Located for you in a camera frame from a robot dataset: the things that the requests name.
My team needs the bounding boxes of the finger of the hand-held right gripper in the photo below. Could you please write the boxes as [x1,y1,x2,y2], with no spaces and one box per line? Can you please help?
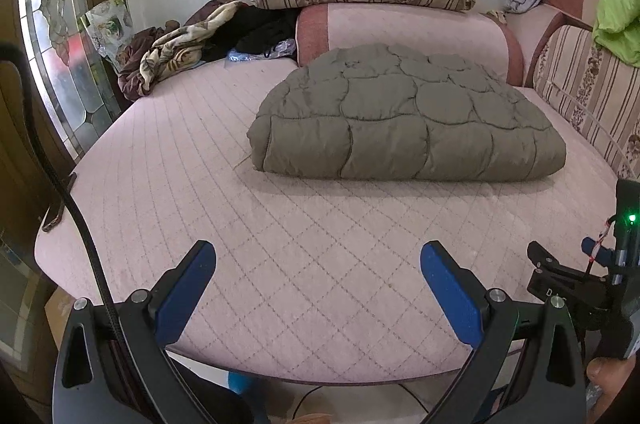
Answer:
[526,240,608,305]

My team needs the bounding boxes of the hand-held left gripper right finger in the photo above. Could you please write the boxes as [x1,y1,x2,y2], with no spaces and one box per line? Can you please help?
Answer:
[420,240,587,424]

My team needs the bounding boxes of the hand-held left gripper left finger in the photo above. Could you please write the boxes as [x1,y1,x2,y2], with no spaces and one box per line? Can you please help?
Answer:
[51,240,256,424]

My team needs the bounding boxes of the grey quilted duvet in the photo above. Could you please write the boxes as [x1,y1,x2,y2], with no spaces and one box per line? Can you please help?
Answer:
[247,44,567,182]

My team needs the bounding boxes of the black clothes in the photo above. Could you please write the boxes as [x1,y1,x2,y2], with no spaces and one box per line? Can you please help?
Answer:
[202,6,301,62]

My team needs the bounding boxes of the person's right hand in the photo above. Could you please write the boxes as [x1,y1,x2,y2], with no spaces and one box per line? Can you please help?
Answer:
[586,355,640,424]

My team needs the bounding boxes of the cardboard box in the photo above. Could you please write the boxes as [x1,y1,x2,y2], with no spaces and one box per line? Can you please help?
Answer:
[44,286,77,341]

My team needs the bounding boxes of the maroon cloth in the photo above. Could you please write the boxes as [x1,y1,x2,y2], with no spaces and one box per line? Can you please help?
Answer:
[117,0,241,102]

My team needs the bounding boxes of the blue plastic packet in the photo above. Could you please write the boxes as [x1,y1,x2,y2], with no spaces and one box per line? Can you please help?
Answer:
[226,38,297,63]

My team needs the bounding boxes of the beige patterned blanket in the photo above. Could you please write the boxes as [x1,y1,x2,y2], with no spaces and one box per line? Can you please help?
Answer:
[139,1,246,97]

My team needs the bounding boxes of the green cloth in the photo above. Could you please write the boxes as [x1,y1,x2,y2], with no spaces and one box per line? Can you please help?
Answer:
[592,0,640,67]

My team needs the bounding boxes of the pink bolster cushion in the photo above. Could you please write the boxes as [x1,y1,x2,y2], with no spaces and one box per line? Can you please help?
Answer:
[295,2,525,87]

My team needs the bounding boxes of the printed plastic bag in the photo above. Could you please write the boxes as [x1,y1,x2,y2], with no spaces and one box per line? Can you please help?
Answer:
[80,0,133,72]

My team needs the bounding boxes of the thin black floor cable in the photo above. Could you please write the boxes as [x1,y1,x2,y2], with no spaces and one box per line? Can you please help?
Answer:
[294,381,427,412]

